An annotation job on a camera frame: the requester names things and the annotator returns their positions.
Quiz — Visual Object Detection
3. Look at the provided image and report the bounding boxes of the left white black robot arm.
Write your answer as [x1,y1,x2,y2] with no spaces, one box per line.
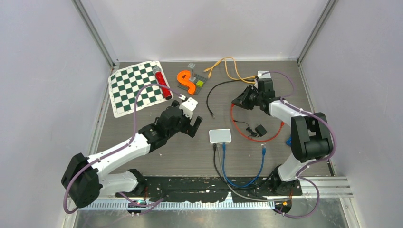
[61,100,202,213]

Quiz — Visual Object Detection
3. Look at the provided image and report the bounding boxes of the black power adapter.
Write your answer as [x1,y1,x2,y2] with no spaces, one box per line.
[234,120,267,139]

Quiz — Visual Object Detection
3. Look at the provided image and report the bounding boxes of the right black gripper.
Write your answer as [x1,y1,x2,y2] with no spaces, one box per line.
[232,85,263,111]

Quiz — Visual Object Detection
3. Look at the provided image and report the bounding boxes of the black mounting base plate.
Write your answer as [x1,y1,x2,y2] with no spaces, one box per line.
[125,176,302,203]

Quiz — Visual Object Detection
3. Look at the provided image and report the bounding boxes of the black power cable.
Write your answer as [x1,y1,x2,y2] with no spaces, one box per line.
[206,79,256,119]

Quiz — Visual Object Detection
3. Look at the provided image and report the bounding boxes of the yellow ethernet cable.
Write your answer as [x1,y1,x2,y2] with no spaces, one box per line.
[203,57,259,85]

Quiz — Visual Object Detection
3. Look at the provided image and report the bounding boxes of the blue orange lego bricks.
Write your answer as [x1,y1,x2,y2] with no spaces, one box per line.
[286,136,291,147]

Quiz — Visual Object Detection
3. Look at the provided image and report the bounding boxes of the black ethernet cable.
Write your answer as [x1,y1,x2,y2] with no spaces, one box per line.
[212,144,262,190]

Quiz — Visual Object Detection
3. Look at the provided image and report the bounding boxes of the red ethernet cable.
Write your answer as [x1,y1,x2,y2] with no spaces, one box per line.
[230,104,286,143]

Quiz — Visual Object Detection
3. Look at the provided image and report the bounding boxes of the grey lego tower piece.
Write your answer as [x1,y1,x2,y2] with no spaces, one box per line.
[187,62,195,82]

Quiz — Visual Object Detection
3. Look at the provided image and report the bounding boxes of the white network switch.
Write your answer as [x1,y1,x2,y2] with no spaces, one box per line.
[257,70,271,79]
[209,129,232,144]

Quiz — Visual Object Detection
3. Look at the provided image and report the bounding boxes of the orange S-shaped toy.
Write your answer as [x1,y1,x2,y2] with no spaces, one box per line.
[177,70,196,95]

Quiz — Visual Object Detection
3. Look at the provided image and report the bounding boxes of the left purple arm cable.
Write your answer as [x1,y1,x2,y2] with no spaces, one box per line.
[63,84,186,215]

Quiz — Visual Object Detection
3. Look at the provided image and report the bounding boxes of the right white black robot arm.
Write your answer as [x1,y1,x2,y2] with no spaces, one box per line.
[231,78,336,195]

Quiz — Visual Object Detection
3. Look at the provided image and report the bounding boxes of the red toy microphone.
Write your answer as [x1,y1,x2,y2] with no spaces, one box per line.
[153,66,172,100]

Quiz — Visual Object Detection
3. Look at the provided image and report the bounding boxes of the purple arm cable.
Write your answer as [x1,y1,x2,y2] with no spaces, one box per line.
[63,84,186,215]
[258,70,337,219]

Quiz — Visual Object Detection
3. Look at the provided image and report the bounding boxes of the blue ethernet cable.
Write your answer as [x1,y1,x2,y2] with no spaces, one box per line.
[221,143,269,189]

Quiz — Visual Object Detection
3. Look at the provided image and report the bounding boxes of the yellow-green lego brick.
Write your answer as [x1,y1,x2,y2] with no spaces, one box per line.
[196,80,204,88]

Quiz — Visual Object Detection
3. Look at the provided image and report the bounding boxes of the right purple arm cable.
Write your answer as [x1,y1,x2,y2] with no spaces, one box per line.
[258,70,337,219]

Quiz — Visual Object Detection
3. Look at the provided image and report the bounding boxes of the green white chessboard mat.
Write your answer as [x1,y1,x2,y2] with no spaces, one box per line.
[108,61,167,118]

